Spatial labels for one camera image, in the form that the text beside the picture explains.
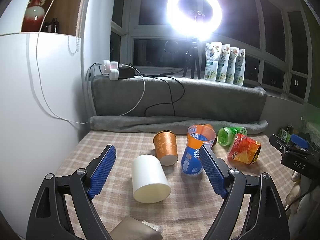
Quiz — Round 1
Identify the blue orange snack cup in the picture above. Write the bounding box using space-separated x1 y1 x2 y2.
181 125 216 176

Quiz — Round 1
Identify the red orange snack cup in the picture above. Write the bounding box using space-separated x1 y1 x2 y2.
227 133 261 165

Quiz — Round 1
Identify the green plastic cup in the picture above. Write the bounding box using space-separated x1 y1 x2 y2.
217 127 247 146

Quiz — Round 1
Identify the gold-rimmed orange cup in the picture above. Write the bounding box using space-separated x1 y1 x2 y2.
204 124 214 130

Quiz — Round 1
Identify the white paper cup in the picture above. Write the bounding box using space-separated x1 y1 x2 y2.
131 154 171 204

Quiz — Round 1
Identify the copper orange paper cup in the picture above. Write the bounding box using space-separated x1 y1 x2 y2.
153 131 178 166

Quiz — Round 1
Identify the green carton box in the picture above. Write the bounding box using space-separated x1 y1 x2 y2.
278 124 299 142

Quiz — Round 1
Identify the white refill pouch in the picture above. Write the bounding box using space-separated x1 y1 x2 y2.
225 47 239 84
204 42 222 81
216 44 231 82
233 49 246 86

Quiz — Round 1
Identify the grey sofa back cushion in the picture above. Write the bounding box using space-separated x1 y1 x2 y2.
91 75 267 124

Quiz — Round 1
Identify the white cabinet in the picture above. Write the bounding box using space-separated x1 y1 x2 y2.
1 33 87 236

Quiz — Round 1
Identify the black tripod stand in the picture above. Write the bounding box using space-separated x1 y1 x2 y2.
182 38 201 80

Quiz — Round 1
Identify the black power brick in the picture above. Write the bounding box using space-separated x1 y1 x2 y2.
118 67 135 79

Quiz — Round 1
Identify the dark glass bottle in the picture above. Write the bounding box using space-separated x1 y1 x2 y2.
41 18 59 33

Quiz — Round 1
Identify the red white vase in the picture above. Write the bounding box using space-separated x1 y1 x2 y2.
21 0 46 32

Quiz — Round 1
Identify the black power cable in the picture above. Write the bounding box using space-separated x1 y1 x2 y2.
130 64 186 118

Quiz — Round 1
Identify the bright ring light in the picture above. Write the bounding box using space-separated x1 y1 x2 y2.
166 0 222 41

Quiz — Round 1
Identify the white charging cable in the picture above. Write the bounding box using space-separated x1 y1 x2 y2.
36 0 147 126

